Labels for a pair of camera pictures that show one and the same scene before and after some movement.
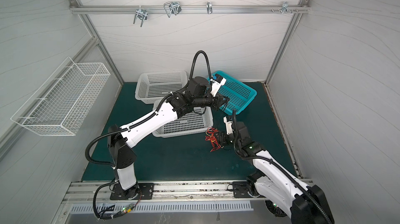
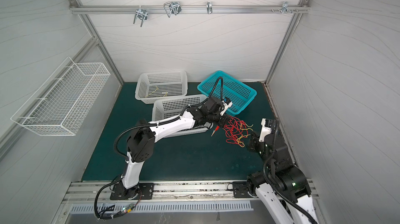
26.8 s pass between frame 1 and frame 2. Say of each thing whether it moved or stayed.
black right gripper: moved
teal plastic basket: stayed
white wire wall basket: stayed
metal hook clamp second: stayed
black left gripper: moved
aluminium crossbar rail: stayed
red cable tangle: moved
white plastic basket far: stayed
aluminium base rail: stayed
